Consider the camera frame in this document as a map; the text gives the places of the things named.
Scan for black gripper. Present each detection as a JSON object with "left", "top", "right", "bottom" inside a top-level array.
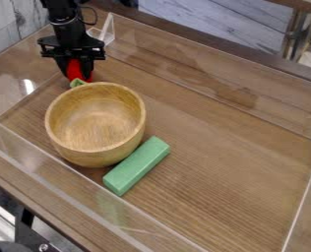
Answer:
[{"left": 38, "top": 20, "right": 106, "bottom": 81}]

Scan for red plush fruit green stem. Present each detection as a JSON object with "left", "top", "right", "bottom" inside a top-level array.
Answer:
[{"left": 66, "top": 59, "right": 93, "bottom": 88}]

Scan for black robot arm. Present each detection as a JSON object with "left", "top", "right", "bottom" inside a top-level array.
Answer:
[{"left": 38, "top": 0, "right": 106, "bottom": 82}]

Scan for wooden bowl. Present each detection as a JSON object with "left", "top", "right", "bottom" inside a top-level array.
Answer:
[{"left": 44, "top": 82, "right": 146, "bottom": 168}]

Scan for green rectangular block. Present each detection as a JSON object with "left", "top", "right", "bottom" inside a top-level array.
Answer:
[{"left": 103, "top": 136, "right": 170, "bottom": 196}]

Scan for metal table leg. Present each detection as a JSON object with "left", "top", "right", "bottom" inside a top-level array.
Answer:
[{"left": 281, "top": 11, "right": 311, "bottom": 62}]

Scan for clear acrylic tray wall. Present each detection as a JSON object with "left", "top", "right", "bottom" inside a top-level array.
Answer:
[{"left": 0, "top": 124, "right": 206, "bottom": 252}]

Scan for black table frame bracket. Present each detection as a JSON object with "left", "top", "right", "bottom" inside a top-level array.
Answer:
[{"left": 15, "top": 208, "right": 60, "bottom": 252}]

